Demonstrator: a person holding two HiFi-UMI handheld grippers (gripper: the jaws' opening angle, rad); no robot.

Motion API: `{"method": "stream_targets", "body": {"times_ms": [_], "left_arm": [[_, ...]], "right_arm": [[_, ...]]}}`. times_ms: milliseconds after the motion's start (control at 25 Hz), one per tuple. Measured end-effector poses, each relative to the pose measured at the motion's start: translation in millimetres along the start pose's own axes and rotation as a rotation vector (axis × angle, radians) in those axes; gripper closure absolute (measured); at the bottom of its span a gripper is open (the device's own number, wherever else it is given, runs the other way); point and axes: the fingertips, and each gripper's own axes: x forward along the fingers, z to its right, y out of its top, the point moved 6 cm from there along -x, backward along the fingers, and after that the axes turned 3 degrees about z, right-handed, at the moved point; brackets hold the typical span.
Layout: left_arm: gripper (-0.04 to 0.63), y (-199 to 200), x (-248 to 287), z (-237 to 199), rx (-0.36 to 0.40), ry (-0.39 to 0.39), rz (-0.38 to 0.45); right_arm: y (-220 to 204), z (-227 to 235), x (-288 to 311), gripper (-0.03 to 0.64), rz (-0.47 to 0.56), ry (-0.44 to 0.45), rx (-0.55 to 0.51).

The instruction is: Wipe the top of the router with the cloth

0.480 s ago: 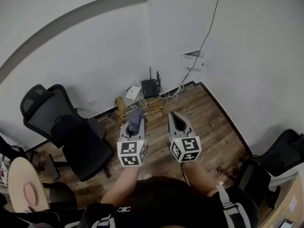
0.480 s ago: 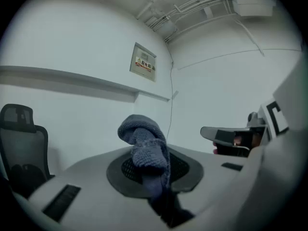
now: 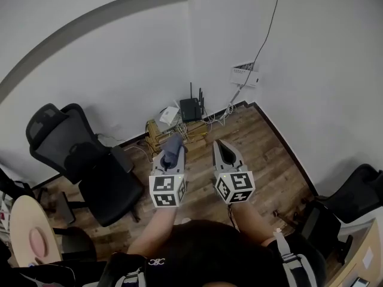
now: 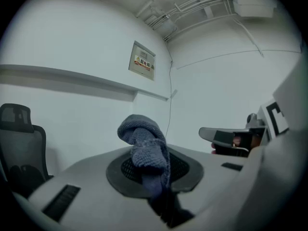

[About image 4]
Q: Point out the blue-grey knit cloth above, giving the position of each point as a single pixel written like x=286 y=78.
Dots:
x=149 y=143

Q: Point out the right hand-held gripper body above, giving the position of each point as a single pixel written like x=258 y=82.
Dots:
x=276 y=119

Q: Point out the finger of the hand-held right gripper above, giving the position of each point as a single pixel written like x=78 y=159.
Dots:
x=209 y=133

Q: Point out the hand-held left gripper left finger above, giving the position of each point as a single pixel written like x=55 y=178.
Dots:
x=96 y=189

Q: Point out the white ceiling conduit pipes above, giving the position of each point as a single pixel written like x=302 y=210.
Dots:
x=192 y=6

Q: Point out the black mesh office chair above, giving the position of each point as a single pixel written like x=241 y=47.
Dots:
x=21 y=141

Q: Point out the white wall ledge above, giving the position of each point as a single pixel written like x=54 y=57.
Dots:
x=72 y=80

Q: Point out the grey wall distribution box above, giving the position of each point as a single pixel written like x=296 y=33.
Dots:
x=142 y=56

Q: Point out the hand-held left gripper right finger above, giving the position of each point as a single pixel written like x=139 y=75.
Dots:
x=216 y=177

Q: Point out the white ceiling box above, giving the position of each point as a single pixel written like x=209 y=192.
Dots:
x=255 y=6

